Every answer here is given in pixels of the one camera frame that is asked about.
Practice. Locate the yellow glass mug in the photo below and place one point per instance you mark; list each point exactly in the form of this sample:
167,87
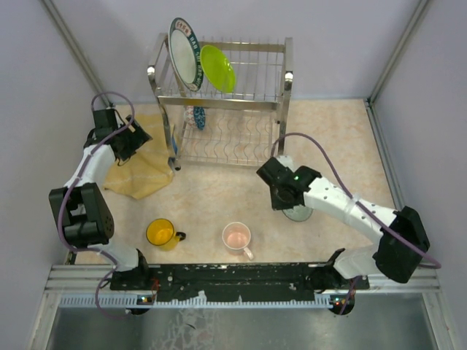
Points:
162,234

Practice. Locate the left aluminium frame post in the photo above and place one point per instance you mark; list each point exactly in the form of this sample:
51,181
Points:
73,45

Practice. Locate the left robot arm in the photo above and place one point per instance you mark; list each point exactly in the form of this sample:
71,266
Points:
82,216

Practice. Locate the white plate green rim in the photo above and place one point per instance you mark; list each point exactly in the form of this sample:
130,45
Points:
185,53

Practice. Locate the pale green patterned bowl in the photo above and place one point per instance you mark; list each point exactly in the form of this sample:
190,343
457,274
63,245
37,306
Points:
298,213

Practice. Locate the aluminium front rail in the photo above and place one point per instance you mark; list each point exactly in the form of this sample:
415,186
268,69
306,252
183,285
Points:
293,275

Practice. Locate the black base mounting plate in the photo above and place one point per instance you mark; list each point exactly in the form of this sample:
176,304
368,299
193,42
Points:
231,293

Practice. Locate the white slotted cable duct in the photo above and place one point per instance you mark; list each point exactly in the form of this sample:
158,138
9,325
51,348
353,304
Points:
137,301

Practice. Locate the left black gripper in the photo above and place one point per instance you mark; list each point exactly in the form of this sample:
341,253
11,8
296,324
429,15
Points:
138,137

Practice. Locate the blue patterned bowl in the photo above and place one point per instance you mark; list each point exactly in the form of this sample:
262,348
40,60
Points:
195,116

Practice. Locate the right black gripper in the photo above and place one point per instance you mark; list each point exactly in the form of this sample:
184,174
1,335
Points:
278,205

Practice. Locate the aluminium frame post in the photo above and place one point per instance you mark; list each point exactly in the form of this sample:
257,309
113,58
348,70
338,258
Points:
73,45
400,48

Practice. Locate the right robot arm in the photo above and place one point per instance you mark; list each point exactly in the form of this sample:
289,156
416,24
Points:
398,237

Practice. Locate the yellow cloth with white zigzags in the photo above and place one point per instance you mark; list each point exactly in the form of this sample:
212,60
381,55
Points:
148,170

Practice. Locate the stainless steel dish rack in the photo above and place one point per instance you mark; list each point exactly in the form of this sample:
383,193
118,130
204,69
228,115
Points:
242,128

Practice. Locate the lime green plate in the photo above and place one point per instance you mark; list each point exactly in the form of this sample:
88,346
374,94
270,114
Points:
218,69

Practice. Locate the right aluminium frame post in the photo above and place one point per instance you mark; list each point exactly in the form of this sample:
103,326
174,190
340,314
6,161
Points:
400,48

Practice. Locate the pink and white mug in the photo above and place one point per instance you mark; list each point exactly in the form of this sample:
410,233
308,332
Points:
236,237

